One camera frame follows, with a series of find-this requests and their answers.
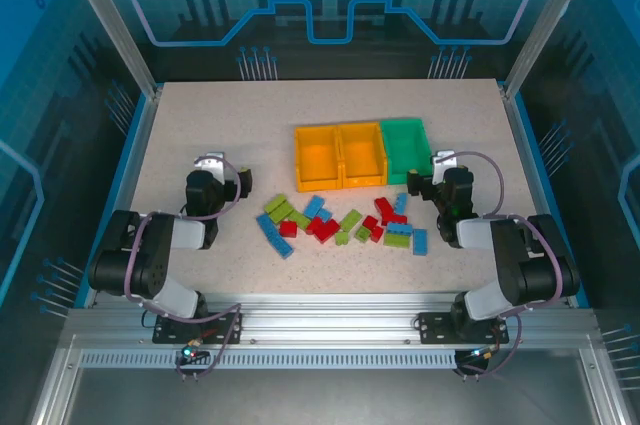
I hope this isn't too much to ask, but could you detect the wide aluminium mounting rail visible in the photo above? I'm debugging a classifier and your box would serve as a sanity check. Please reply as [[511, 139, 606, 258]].
[[64, 293, 597, 346]]

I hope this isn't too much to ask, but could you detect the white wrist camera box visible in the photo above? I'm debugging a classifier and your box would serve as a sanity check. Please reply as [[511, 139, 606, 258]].
[[193, 151, 227, 181], [431, 149, 460, 182]]

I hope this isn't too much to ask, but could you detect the slotted grey cable duct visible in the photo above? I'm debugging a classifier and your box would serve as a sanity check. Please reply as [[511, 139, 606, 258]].
[[78, 350, 460, 371]]

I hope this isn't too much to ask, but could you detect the small led connector board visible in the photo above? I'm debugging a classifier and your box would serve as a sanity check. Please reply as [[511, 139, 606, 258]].
[[462, 344, 501, 364], [180, 339, 209, 364]]

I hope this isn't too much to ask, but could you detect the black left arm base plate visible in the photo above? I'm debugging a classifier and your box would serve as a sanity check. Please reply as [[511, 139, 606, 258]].
[[152, 311, 245, 345]]

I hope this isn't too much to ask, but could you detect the aluminium frame beam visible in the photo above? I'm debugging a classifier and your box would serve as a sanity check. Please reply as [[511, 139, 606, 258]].
[[579, 339, 634, 425], [29, 334, 84, 425]]

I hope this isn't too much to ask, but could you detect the yellow plastic bin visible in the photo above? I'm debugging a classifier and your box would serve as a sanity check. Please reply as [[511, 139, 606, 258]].
[[293, 124, 344, 194], [337, 122, 389, 190]]

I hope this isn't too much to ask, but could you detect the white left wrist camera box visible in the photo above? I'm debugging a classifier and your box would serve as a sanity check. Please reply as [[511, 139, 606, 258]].
[[193, 151, 227, 181]]

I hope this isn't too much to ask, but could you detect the aluminium frame post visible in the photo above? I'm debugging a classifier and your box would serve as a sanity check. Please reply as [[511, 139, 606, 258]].
[[54, 0, 164, 99], [502, 0, 602, 99]]

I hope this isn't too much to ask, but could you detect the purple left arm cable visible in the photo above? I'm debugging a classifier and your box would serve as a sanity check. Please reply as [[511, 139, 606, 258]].
[[123, 154, 245, 382]]

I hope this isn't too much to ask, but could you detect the green plastic bin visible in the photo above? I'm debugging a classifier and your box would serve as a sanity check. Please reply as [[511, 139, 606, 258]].
[[379, 117, 432, 186]]

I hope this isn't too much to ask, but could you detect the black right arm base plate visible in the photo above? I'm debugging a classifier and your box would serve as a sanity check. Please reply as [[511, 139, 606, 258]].
[[417, 311, 511, 345]]

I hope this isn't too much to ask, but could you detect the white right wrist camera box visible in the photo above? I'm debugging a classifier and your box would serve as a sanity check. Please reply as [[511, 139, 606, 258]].
[[431, 149, 460, 182]]

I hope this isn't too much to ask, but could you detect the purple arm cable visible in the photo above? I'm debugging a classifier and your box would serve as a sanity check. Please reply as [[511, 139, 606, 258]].
[[123, 154, 245, 382], [453, 150, 565, 382]]

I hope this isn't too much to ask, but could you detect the aluminium side rail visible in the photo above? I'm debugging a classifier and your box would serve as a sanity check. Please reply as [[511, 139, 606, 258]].
[[499, 84, 576, 309], [82, 84, 164, 309]]

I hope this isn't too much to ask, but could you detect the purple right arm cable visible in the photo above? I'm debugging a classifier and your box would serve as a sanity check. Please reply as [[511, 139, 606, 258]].
[[453, 150, 565, 382]]

